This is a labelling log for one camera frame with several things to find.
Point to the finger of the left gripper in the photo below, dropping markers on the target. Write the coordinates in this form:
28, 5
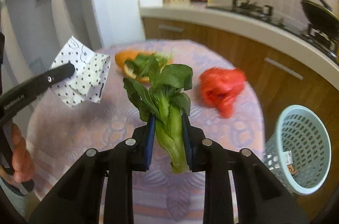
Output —
32, 88

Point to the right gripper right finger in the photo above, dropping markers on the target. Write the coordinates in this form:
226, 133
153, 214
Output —
260, 196

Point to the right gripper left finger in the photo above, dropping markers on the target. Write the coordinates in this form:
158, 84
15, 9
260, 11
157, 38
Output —
99, 177

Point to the white heart pattern paper bag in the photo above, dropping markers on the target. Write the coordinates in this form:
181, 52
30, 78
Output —
91, 72

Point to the green bok choy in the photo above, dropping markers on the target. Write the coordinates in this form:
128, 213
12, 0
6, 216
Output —
165, 98

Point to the orange peel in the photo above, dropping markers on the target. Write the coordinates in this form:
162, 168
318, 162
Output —
131, 54

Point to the red plastic bag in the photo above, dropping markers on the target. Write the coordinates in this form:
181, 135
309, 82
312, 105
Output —
219, 88

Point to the wooden kitchen cabinets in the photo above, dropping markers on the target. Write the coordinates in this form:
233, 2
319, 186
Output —
278, 81

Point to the person left hand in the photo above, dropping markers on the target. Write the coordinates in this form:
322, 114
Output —
22, 162

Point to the light blue plastic basket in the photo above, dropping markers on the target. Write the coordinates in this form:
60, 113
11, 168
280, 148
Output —
299, 153

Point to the leafy greens pile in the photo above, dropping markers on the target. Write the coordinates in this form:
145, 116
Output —
137, 68

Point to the black gas stove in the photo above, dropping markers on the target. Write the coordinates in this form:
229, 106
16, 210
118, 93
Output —
308, 33

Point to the black wok pan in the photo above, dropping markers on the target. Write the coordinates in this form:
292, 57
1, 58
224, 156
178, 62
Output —
321, 17

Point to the white countertop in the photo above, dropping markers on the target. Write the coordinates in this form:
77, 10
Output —
251, 28

